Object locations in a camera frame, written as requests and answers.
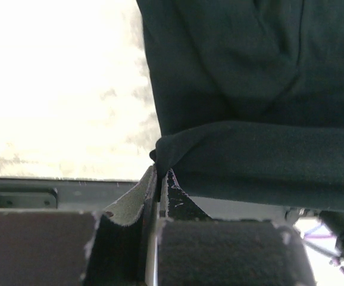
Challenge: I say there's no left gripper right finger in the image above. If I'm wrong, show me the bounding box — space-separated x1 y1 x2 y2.
157 171 315 285

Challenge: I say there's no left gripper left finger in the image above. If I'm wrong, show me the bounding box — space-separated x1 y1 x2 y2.
0 167 157 285

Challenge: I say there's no black t shirt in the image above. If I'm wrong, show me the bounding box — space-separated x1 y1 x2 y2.
137 1 344 211

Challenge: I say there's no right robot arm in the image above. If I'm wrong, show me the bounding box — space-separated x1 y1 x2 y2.
284 208 344 285

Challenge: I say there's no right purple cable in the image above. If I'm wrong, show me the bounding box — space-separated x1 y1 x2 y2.
304 225 335 241

